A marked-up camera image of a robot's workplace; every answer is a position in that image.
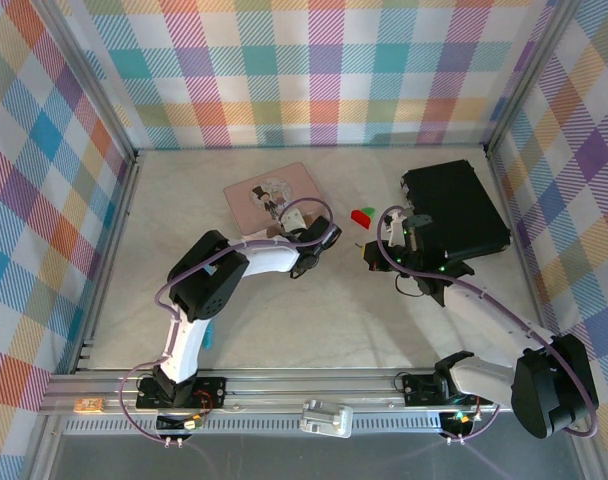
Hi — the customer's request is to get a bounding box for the black base plate left arm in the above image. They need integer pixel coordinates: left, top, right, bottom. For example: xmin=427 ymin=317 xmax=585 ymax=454
xmin=136 ymin=377 xmax=228 ymax=411

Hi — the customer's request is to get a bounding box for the black base plate right arm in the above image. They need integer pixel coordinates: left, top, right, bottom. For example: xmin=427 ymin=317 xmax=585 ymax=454
xmin=401 ymin=372 xmax=478 ymax=407

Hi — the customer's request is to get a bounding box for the pink mat with cartoon print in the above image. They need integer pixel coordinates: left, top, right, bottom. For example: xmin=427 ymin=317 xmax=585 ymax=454
xmin=222 ymin=161 xmax=321 ymax=237

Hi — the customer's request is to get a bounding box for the black hard case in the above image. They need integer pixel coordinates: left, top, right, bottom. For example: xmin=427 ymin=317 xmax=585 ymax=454
xmin=399 ymin=159 xmax=514 ymax=264

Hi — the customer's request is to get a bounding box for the small black electronics board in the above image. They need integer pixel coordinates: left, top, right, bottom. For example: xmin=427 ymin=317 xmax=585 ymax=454
xmin=156 ymin=412 xmax=205 ymax=434
xmin=441 ymin=409 xmax=478 ymax=434

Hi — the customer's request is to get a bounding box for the perforated metal strip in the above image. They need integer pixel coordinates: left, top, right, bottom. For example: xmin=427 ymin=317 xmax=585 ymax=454
xmin=63 ymin=414 xmax=485 ymax=436

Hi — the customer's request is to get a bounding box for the aluminium side rail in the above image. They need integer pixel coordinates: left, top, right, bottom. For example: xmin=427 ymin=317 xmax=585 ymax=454
xmin=71 ymin=149 xmax=145 ymax=374
xmin=483 ymin=144 xmax=548 ymax=331

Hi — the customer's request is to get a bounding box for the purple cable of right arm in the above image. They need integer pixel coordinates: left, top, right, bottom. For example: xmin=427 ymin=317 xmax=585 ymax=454
xmin=376 ymin=204 xmax=600 ymax=446

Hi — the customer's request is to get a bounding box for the aluminium mounting rail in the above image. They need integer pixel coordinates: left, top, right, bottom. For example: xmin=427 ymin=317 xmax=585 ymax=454
xmin=37 ymin=368 xmax=515 ymax=416

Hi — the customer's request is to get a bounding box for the silver metal bracket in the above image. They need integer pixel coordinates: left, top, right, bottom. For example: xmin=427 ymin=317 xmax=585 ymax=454
xmin=298 ymin=398 xmax=354 ymax=440

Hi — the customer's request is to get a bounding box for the aluminium frame post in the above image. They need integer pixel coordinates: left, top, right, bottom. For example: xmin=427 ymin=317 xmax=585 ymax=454
xmin=483 ymin=0 xmax=585 ymax=159
xmin=33 ymin=0 xmax=145 ymax=166

